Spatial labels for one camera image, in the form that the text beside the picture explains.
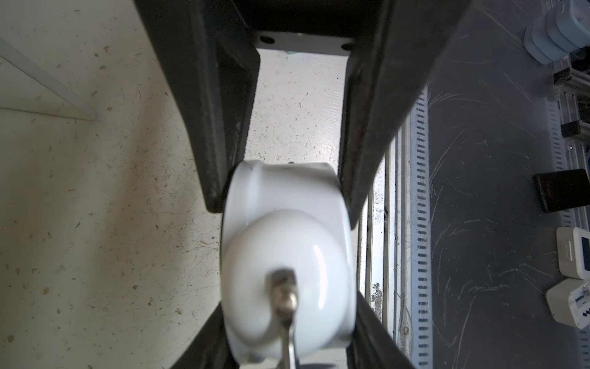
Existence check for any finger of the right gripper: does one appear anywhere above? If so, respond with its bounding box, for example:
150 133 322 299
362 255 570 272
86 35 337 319
135 1 261 213
338 0 470 226

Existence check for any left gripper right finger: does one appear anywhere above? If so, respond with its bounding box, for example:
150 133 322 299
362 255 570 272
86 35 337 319
346 292 414 369

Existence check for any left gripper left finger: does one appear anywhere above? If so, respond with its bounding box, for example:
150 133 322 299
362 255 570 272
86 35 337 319
171 304 240 369

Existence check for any large white twin-bell clock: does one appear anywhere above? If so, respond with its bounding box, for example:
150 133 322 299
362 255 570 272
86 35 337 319
220 161 357 364

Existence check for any wooden two-tier shelf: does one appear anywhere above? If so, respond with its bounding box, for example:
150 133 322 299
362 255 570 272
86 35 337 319
1 39 96 121

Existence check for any white thermostat device lower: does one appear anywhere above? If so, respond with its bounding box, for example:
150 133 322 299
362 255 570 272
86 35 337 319
545 278 589 330

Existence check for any white thermostat device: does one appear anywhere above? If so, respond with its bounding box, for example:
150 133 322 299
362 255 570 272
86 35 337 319
545 278 589 330
556 227 589 281

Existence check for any black phone on floor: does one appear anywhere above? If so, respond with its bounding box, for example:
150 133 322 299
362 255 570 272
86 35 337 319
533 169 589 213

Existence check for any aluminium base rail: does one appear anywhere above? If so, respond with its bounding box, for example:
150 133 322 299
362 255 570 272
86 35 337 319
356 89 433 368

